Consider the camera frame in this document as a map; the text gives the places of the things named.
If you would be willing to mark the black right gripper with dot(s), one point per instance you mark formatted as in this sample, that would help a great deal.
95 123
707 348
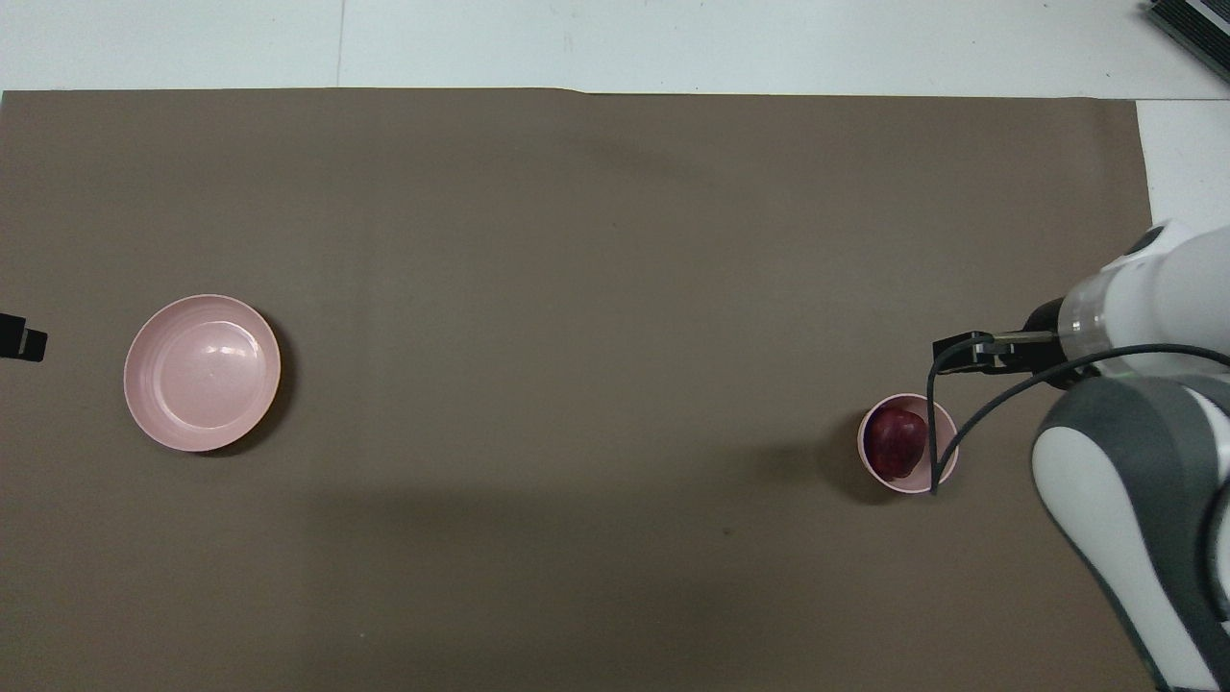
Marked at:
1047 358

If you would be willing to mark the dark red apple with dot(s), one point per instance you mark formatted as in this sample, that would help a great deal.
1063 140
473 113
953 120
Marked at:
896 442

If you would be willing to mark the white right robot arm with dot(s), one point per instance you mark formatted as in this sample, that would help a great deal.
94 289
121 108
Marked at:
1143 500

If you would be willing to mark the pink bowl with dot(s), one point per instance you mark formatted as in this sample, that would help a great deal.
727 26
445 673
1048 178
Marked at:
947 452

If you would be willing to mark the pink plate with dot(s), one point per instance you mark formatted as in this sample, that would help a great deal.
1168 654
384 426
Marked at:
202 373

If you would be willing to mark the brown paper table mat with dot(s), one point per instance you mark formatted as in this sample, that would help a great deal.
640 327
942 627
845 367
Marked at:
577 288

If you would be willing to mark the black ribbed device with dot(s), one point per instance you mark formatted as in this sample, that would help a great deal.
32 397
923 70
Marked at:
1196 29

